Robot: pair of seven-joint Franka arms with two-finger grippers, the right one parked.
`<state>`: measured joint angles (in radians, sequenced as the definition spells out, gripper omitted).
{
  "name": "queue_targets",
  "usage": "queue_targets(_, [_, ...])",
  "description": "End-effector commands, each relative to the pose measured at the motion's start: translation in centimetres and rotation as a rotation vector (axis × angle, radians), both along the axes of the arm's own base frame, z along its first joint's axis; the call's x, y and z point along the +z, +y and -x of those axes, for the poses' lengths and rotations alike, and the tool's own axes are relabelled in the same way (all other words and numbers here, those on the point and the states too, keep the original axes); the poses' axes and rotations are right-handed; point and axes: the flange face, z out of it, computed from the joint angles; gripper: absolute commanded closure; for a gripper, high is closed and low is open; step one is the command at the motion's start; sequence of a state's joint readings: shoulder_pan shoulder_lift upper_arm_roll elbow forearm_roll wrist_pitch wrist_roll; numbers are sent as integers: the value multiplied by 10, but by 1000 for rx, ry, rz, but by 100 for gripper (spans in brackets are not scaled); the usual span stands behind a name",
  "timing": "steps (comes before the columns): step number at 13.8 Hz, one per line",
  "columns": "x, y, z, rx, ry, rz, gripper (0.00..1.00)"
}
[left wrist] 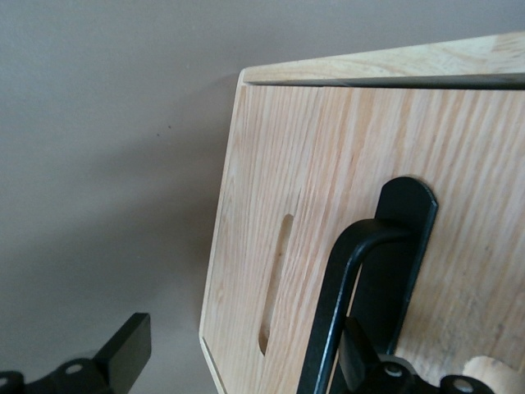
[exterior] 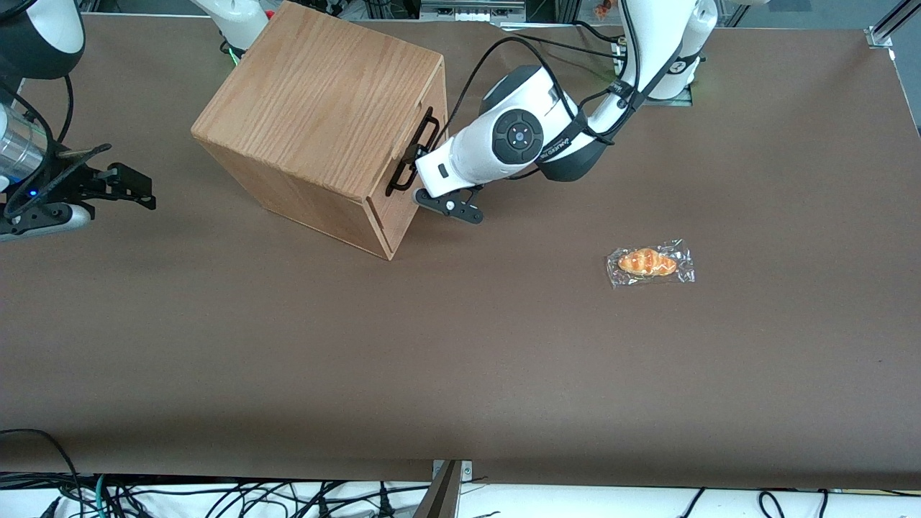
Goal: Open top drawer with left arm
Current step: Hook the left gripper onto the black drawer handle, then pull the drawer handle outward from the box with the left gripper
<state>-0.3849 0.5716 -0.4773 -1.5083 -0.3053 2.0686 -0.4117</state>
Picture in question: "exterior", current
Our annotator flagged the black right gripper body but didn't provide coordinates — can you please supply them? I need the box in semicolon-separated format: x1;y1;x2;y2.
4;144;112;217

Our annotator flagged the black metal drawer handle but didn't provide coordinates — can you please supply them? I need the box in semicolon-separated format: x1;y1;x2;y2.
386;106;440;196

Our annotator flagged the wooden drawer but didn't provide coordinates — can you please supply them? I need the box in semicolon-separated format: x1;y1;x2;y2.
367;58;449;238

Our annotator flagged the wooden cabinet box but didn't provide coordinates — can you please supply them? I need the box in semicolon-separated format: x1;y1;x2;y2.
191;0;448;261

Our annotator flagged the bread roll in clear wrapper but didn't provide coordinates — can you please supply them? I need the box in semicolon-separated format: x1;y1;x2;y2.
606;239;697;290

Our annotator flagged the aluminium profile corner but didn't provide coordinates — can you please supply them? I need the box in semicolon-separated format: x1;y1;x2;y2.
866;0;921;50

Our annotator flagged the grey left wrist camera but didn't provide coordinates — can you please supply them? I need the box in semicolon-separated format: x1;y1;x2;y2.
412;185;484;224

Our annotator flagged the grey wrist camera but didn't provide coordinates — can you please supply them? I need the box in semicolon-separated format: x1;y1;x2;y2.
412;185;484;224
0;204;93;240

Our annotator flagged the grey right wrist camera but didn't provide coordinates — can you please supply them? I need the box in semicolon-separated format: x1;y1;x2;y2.
0;204;93;240

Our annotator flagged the black cable along right arm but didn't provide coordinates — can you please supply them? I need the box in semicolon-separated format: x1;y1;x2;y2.
0;72;112;220

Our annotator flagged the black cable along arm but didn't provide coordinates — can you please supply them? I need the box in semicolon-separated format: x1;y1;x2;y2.
0;72;112;220
445;36;648;148

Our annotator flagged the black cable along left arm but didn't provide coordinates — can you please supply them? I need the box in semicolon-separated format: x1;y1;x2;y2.
445;36;648;148

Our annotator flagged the aluminium frame rack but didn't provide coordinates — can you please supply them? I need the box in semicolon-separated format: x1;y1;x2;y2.
419;0;527;22

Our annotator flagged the long black table cable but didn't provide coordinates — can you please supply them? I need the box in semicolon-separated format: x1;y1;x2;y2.
500;25;624;62

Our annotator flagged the short black table cable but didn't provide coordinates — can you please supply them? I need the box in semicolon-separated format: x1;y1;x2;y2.
574;20;625;44

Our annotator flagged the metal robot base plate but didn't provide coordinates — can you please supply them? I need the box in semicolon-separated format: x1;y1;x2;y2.
612;36;694;107

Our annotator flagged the black looped floor cable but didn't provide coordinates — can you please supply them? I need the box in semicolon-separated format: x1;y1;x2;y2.
0;429;86;518

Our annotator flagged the dark metal mount bar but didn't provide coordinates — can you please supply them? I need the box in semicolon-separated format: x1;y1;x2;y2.
412;460;463;518

